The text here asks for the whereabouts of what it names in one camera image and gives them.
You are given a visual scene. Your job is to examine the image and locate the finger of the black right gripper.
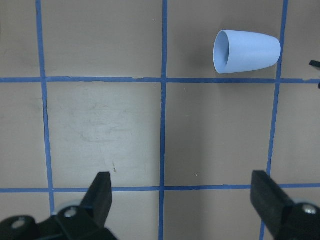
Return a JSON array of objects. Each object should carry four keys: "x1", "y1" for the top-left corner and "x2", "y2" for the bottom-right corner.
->
[{"x1": 309, "y1": 60, "x2": 320, "y2": 68}]

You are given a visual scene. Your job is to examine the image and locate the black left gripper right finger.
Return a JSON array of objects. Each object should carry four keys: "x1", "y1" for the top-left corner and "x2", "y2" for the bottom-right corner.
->
[{"x1": 250, "y1": 170, "x2": 294, "y2": 233}]

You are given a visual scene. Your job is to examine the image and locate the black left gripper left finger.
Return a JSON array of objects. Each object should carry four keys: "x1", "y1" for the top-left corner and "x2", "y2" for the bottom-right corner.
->
[{"x1": 80, "y1": 171, "x2": 112, "y2": 227}]

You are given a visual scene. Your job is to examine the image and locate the light blue cup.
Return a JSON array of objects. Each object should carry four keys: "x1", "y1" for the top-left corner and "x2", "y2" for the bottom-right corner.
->
[{"x1": 212, "y1": 30, "x2": 282, "y2": 74}]

